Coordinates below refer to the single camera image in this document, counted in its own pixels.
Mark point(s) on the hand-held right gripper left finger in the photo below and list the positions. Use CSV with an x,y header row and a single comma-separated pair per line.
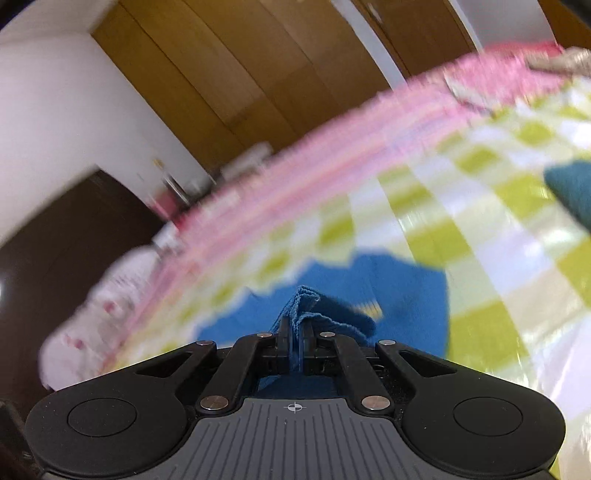
x,y
285,342

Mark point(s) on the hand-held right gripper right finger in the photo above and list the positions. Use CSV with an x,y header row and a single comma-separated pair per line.
x,y
310,358

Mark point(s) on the blue knit sweater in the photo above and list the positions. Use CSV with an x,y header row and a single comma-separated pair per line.
x,y
408,300

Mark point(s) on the pink tissue box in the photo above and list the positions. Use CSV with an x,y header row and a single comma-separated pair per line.
x,y
164,205

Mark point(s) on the grey pillow with pink dots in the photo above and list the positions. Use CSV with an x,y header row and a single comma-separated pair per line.
x,y
106,295

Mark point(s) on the green white checked plastic sheet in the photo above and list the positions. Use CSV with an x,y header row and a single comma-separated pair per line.
x,y
489,230

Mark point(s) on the pink striped bed sheet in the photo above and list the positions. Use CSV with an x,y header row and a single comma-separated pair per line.
x,y
369,122

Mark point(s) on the dark wooden headboard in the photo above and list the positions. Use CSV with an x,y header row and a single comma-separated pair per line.
x,y
60,230

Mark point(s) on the wooden wardrobe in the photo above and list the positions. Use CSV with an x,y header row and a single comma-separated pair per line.
x,y
240,69

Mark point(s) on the teal folded sweater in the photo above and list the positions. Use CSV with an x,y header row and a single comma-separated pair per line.
x,y
572,189

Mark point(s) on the wooden door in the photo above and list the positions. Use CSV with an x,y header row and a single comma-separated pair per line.
x,y
415,27

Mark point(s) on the pink floral quilt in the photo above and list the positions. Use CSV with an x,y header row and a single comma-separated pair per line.
x,y
498,74

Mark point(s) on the beige patterned cloth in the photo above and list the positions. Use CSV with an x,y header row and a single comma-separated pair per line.
x,y
565,60

